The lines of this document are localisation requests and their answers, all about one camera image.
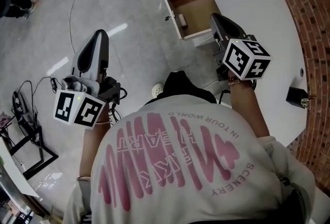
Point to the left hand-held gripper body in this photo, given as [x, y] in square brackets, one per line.
[85, 106]

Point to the black metal stand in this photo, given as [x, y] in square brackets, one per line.
[55, 157]

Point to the white perforated clog shoe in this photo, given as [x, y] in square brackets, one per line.
[157, 90]

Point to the black handheld device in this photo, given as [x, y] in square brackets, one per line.
[19, 104]

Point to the black shoulder bag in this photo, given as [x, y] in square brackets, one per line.
[296, 207]

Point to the white drawer with brown inside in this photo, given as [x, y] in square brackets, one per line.
[196, 8]

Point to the pink patterned cloth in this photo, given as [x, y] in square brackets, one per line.
[3, 119]

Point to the small cylinder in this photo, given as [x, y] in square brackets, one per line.
[183, 21]

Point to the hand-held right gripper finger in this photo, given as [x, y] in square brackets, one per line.
[217, 32]
[232, 26]

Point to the person's black trousers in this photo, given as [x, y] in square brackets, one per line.
[185, 86]

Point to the person's right forearm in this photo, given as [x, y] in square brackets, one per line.
[247, 109]

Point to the grey rounded chair back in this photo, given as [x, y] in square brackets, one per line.
[3, 1]

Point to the person's left forearm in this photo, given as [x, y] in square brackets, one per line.
[90, 145]

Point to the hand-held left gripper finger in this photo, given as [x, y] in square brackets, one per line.
[77, 68]
[103, 63]

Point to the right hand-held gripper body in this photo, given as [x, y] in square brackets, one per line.
[245, 60]

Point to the black power brick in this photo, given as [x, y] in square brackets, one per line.
[53, 85]

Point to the white side table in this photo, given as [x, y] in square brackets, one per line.
[13, 168]

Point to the black power adapter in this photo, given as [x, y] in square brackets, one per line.
[294, 95]

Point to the white shirt with pink print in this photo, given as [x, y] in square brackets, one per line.
[180, 166]

